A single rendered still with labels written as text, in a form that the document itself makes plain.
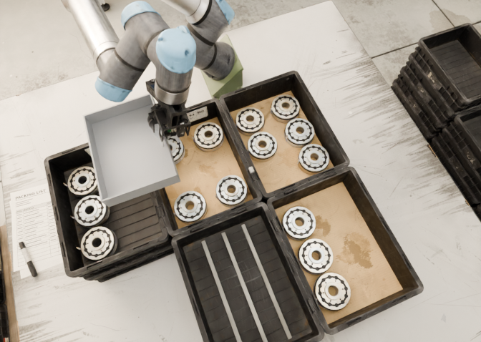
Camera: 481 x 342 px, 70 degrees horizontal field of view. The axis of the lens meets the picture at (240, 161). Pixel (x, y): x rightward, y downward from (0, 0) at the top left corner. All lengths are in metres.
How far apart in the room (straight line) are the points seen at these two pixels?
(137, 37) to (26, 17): 2.52
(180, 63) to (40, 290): 0.98
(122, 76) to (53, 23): 2.32
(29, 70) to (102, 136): 1.86
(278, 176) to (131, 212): 0.50
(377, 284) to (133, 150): 0.82
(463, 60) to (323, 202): 1.26
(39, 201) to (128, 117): 0.57
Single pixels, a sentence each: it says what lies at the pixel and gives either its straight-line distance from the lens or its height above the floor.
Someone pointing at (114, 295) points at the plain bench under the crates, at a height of 0.70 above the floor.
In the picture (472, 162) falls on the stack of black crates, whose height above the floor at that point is 0.39.
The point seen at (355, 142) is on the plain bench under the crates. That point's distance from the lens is 1.44.
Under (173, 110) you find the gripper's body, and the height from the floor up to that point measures 1.28.
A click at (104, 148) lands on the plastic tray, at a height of 1.05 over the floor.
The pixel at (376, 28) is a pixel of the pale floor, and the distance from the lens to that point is 2.86.
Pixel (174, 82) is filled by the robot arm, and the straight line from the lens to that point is 0.73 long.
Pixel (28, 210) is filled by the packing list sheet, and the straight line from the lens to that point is 1.51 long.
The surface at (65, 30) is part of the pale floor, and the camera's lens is 3.02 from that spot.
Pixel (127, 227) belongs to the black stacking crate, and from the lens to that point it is 1.19.
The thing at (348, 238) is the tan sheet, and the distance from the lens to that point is 1.16.
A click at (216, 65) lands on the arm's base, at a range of 1.36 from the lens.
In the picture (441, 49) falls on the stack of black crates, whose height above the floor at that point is 0.49.
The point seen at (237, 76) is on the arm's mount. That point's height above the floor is 0.81.
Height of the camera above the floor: 1.93
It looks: 67 degrees down
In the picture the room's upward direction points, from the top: 3 degrees counter-clockwise
